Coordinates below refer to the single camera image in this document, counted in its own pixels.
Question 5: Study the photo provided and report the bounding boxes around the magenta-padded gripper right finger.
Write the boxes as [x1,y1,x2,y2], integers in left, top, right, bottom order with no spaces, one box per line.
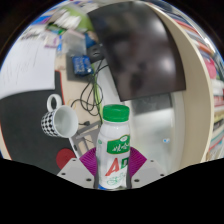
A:
[128,146,167,189]

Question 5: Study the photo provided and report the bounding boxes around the black tangled cables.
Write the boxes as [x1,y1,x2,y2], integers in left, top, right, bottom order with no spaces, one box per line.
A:
[69,63,109,126]

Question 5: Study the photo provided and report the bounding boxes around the clear plastic box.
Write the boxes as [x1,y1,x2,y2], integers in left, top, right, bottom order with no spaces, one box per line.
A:
[61,31,88,54]

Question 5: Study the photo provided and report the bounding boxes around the small blue box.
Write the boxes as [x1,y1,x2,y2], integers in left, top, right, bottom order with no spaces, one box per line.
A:
[71,54,94,76]

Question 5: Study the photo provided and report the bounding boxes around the black computer monitor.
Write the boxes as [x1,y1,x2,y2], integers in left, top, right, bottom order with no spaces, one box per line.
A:
[87,1,187,102]

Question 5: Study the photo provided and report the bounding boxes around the flat round red coaster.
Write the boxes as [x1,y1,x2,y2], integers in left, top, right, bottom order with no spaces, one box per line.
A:
[55,148,77,170]

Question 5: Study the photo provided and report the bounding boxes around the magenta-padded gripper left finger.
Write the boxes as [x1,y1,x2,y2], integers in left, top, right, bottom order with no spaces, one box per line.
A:
[57,148,100,190]

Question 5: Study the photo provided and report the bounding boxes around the black-white checkered mug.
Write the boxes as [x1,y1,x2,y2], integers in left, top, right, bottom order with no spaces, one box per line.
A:
[40,93,80,139]

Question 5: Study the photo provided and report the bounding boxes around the black desk mat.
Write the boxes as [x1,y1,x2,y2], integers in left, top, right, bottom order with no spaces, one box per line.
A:
[0,69,79,168]

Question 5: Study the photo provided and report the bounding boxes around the white open notebook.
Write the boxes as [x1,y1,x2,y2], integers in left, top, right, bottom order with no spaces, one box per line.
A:
[0,36,58,100]

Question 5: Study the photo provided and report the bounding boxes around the white green-capped drink bottle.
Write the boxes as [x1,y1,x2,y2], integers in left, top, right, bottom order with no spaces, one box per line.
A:
[95,103,132,191]

